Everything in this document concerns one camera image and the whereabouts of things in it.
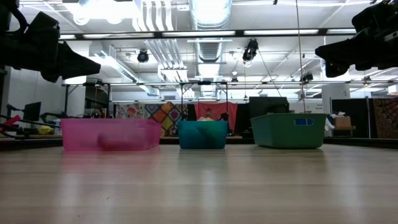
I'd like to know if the orange hanging cloth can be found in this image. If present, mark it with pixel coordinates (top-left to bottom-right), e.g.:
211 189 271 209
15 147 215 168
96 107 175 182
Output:
195 101 239 134

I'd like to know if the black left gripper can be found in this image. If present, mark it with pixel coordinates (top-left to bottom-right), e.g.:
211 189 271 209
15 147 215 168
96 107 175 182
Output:
0 12 102 83

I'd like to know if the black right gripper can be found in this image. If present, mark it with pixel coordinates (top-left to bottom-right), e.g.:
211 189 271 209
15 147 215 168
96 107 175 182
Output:
315 0 398 78

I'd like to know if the black aluminium rig frame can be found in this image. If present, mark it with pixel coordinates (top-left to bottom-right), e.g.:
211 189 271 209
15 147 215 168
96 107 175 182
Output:
0 27 398 151

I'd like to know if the blue plastic bin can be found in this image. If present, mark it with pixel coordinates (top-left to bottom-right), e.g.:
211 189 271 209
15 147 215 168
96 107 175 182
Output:
177 120 229 149

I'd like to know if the red object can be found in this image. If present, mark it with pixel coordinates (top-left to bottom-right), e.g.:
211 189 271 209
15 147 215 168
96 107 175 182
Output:
0 114 23 131

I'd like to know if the pink-red plastic bin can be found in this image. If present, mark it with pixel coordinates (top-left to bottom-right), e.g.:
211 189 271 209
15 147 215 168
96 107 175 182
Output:
60 117 162 152

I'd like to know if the black monitor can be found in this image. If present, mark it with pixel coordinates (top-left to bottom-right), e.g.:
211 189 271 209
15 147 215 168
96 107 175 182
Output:
22 101 42 123

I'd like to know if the large black screen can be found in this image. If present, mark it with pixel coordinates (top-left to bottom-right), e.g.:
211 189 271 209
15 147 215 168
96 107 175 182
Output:
248 96 290 119

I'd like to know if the dark patterned wall hanging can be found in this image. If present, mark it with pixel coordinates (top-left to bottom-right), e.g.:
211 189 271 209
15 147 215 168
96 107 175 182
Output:
372 98 398 139

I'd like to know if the teal plastic bin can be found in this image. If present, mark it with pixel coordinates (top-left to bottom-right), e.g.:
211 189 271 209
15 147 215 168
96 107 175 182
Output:
250 112 328 149

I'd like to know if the silver ventilation duct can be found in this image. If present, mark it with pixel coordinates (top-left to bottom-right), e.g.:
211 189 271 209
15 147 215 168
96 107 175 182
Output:
188 0 233 98

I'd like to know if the black partition panel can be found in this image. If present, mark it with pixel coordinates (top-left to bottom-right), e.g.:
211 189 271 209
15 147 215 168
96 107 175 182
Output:
331 98 371 138

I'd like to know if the cardboard box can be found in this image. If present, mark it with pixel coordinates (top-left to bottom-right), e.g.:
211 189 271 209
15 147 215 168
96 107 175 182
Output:
334 115 352 128

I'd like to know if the colourful patchwork quilt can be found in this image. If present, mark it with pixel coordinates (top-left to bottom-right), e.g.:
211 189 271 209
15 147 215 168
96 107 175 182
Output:
115 101 189 138

